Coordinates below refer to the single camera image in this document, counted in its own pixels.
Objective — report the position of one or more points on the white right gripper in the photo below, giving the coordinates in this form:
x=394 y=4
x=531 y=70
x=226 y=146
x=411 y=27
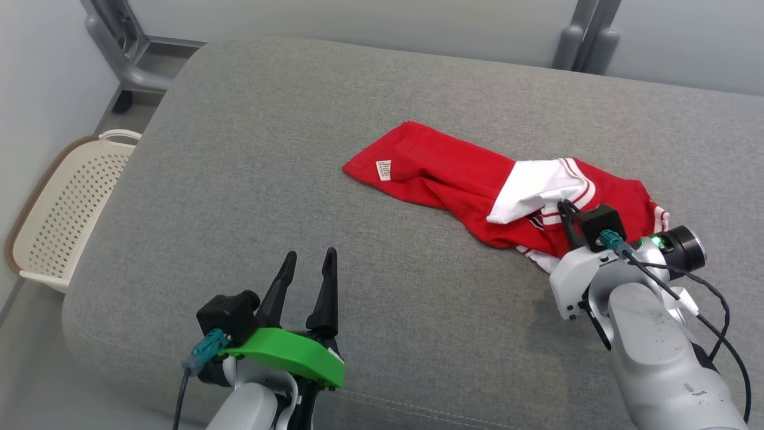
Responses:
x=573 y=278

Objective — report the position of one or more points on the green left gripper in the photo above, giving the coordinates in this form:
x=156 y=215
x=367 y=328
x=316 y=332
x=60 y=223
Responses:
x=292 y=352

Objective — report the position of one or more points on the red t-shirt with white sleeves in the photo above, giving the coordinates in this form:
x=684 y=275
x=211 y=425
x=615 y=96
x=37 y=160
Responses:
x=436 y=167

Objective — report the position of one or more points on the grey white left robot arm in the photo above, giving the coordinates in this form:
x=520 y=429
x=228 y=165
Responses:
x=250 y=406

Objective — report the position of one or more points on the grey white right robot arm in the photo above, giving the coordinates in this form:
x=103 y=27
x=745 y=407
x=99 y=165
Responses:
x=656 y=358

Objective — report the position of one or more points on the cream perforated laundry basket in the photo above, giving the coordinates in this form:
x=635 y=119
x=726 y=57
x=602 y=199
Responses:
x=65 y=209

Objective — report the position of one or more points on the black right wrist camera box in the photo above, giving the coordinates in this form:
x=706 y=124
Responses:
x=600 y=221

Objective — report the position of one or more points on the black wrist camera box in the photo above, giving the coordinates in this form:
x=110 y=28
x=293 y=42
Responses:
x=600 y=221
x=230 y=313

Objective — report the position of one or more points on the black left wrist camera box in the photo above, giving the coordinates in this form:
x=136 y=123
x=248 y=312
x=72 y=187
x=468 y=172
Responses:
x=230 y=313

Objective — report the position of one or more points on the grey double partition post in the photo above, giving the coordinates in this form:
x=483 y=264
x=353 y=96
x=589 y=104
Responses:
x=588 y=36

